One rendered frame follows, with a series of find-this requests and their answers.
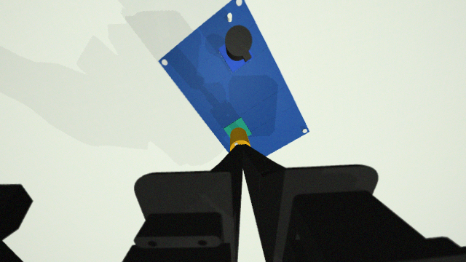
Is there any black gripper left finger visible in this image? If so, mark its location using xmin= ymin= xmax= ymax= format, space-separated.
xmin=134 ymin=144 xmax=243 ymax=262

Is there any blue circuit board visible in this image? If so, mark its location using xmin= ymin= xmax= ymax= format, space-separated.
xmin=159 ymin=0 xmax=309 ymax=156

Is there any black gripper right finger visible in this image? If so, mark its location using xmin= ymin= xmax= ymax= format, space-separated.
xmin=242 ymin=144 xmax=379 ymax=262

